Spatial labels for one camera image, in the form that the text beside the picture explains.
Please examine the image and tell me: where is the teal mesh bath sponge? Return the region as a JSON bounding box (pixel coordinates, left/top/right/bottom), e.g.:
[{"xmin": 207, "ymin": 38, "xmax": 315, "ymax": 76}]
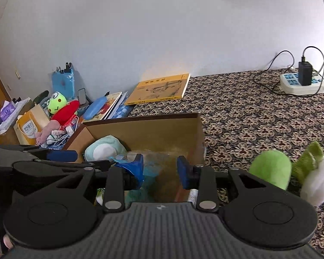
[{"xmin": 114, "ymin": 150, "xmax": 179, "ymax": 206}]

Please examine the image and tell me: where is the light green round plush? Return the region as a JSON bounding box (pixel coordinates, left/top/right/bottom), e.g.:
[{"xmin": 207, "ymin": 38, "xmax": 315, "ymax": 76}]
[{"xmin": 84, "ymin": 135, "xmax": 127, "ymax": 162}]

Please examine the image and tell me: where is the green plush toy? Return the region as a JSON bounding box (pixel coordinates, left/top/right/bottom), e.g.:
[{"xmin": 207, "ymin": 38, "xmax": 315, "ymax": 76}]
[{"xmin": 249, "ymin": 141, "xmax": 324, "ymax": 190}]

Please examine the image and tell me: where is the white mesh bath sponge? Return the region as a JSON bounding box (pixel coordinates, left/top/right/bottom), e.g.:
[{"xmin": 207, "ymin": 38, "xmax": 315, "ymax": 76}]
[{"xmin": 300, "ymin": 159, "xmax": 324, "ymax": 206}]

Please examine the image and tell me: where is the person's hand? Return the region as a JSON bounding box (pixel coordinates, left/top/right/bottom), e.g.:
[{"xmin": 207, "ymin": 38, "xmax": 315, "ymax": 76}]
[{"xmin": 3, "ymin": 234, "xmax": 14, "ymax": 250}]

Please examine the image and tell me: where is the pink plush toy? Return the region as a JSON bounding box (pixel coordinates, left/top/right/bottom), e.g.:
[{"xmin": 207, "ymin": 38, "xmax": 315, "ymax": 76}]
[{"xmin": 35, "ymin": 120, "xmax": 60, "ymax": 146}]

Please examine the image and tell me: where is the cardboard box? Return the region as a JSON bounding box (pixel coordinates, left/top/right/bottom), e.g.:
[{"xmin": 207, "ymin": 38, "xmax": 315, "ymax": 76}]
[{"xmin": 64, "ymin": 113, "xmax": 206, "ymax": 202}]

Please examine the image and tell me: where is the red plush toy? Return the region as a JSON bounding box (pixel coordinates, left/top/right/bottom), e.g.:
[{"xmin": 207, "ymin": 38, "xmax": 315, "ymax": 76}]
[{"xmin": 51, "ymin": 100, "xmax": 80, "ymax": 126}]

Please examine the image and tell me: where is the yellow paper bag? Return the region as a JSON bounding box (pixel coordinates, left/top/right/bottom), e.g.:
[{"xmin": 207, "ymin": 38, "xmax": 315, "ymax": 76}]
[{"xmin": 13, "ymin": 105, "xmax": 49, "ymax": 145}]

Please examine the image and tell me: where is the frog head plush toy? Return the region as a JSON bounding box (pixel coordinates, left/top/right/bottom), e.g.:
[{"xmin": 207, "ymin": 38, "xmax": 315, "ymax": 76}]
[{"xmin": 47, "ymin": 92, "xmax": 67, "ymax": 115}]

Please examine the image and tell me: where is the purple tissue pack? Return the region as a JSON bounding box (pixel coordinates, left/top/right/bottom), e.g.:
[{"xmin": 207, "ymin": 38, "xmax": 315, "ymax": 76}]
[{"xmin": 0, "ymin": 101, "xmax": 16, "ymax": 122}]

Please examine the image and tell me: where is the blue glasses case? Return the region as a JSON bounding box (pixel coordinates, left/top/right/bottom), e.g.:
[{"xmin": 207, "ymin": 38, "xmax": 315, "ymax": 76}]
[{"xmin": 83, "ymin": 96, "xmax": 107, "ymax": 120}]

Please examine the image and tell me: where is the picture book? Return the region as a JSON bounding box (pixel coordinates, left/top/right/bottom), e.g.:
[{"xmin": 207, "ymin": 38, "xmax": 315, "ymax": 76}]
[{"xmin": 82, "ymin": 92, "xmax": 122, "ymax": 123}]

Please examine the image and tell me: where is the blue pen holder box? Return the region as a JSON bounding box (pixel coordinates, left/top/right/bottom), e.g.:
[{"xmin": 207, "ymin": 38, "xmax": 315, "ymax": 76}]
[{"xmin": 51, "ymin": 62, "xmax": 75, "ymax": 100}]

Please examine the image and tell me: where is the yellow book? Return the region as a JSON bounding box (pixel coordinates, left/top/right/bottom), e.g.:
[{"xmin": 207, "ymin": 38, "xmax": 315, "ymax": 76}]
[{"xmin": 124, "ymin": 73, "xmax": 191, "ymax": 106}]

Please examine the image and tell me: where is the white power strip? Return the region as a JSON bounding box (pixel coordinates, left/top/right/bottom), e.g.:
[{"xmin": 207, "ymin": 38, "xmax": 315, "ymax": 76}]
[{"xmin": 279, "ymin": 73, "xmax": 324, "ymax": 97}]

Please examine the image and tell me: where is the black charger plug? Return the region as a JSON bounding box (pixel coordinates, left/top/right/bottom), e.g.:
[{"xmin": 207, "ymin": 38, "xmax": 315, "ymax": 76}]
[{"xmin": 298, "ymin": 55, "xmax": 313, "ymax": 86}]

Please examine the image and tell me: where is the black cable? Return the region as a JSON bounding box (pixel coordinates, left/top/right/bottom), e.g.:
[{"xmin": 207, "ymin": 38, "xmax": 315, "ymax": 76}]
[{"xmin": 252, "ymin": 46, "xmax": 324, "ymax": 95}]

